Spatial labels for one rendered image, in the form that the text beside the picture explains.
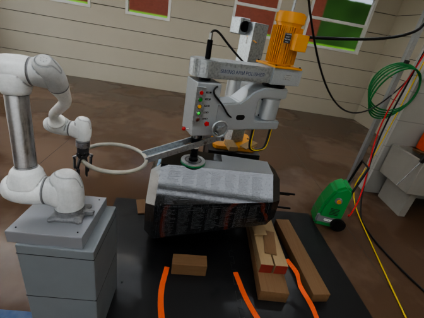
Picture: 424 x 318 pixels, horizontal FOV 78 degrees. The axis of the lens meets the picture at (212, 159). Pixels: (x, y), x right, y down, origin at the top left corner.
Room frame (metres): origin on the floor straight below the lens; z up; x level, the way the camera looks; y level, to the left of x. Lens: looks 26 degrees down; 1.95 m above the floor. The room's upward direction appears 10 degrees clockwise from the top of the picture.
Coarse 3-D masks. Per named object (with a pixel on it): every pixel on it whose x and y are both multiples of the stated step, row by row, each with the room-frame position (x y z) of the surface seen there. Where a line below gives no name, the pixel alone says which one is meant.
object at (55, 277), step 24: (96, 240) 1.06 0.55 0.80; (24, 264) 0.94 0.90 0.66; (48, 264) 0.95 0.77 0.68; (72, 264) 0.97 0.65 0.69; (96, 264) 1.00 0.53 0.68; (48, 288) 0.95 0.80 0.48; (72, 288) 0.96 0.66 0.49; (96, 288) 0.99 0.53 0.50; (48, 312) 0.95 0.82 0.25; (72, 312) 0.96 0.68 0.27; (96, 312) 0.98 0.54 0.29
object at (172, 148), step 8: (208, 136) 2.16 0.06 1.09; (168, 144) 1.99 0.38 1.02; (176, 144) 2.02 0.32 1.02; (184, 144) 2.04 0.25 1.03; (192, 144) 1.97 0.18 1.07; (200, 144) 2.01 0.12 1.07; (144, 152) 1.89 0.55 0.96; (152, 152) 1.92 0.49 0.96; (160, 152) 1.93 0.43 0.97; (168, 152) 1.88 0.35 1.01; (176, 152) 1.91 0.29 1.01; (152, 160) 1.81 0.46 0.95
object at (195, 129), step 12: (192, 84) 1.98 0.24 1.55; (204, 84) 1.93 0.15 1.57; (216, 84) 1.98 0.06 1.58; (192, 96) 1.96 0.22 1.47; (216, 96) 1.99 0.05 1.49; (192, 108) 1.93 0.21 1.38; (204, 108) 1.95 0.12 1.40; (216, 108) 2.00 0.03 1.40; (204, 120) 1.95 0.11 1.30; (192, 132) 1.91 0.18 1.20; (204, 132) 1.96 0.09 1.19
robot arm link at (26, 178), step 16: (0, 64) 1.13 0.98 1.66; (16, 64) 1.15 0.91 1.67; (0, 80) 1.12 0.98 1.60; (16, 80) 1.13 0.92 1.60; (16, 96) 1.14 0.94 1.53; (16, 112) 1.13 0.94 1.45; (16, 128) 1.12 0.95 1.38; (32, 128) 1.18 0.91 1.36; (16, 144) 1.11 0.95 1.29; (32, 144) 1.15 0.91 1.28; (16, 160) 1.10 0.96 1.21; (32, 160) 1.13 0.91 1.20; (16, 176) 1.06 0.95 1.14; (32, 176) 1.09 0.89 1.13; (48, 176) 1.17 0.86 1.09; (0, 192) 1.06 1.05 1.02; (16, 192) 1.05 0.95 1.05; (32, 192) 1.06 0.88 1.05
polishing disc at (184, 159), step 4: (184, 156) 2.08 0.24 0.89; (188, 156) 2.09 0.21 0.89; (200, 156) 2.13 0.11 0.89; (184, 160) 2.00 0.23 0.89; (188, 160) 2.02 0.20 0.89; (200, 160) 2.06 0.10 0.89; (204, 160) 2.07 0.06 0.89; (188, 164) 1.95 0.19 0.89; (192, 164) 1.96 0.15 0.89; (196, 164) 1.98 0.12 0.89; (200, 164) 1.99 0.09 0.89
